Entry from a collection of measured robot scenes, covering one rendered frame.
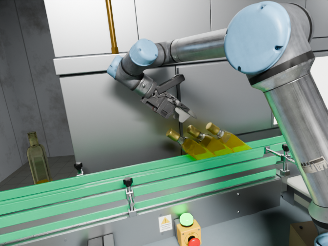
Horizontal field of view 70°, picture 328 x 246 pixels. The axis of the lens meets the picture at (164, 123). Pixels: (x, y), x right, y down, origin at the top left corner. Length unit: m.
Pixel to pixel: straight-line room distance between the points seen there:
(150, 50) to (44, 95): 3.38
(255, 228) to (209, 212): 0.17
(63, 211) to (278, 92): 0.67
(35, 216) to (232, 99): 0.88
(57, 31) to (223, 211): 0.89
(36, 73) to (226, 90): 3.30
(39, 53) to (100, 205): 3.36
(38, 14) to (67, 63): 3.07
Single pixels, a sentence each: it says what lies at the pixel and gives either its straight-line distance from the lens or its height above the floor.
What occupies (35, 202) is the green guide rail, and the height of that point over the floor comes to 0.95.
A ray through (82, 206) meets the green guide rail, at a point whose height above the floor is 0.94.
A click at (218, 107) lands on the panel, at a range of 1.10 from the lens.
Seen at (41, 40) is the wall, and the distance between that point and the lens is 3.97.
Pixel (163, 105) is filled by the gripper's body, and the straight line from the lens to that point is 0.84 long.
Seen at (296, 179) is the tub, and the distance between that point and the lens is 1.14.
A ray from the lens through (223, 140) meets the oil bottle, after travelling 0.98.
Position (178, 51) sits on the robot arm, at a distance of 0.76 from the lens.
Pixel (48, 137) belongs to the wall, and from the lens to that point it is 4.17.
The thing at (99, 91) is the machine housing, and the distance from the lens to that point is 0.98.
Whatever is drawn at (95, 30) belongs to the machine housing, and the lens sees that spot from 0.98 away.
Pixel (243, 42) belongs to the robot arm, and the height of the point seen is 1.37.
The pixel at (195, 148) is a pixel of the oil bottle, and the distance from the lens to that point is 0.93.
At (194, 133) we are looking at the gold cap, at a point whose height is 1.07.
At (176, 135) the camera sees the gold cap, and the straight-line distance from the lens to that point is 0.90.
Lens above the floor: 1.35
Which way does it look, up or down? 15 degrees down
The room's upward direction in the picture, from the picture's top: 5 degrees counter-clockwise
